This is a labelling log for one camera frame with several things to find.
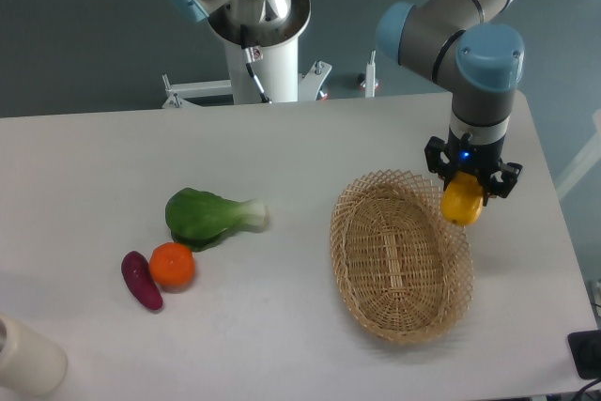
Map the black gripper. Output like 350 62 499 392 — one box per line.
424 127 523 206

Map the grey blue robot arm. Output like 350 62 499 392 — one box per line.
169 0 524 199

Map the woven wicker basket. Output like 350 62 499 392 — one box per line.
330 170 473 345

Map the black device at table edge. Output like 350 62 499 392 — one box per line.
567 330 600 380

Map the green bok choy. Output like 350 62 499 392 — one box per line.
164 188 269 252

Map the orange tangerine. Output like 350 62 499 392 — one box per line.
148 242 196 288

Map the purple sweet potato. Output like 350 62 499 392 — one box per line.
121 251 163 312

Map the cream cylindrical container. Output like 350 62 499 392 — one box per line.
1 314 68 397

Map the white post far right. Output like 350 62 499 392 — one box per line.
554 110 600 202

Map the white frame bracket right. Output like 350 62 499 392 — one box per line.
358 50 379 98

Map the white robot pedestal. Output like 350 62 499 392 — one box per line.
161 0 333 110

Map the black cable on pedestal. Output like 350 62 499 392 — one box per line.
239 23 272 105

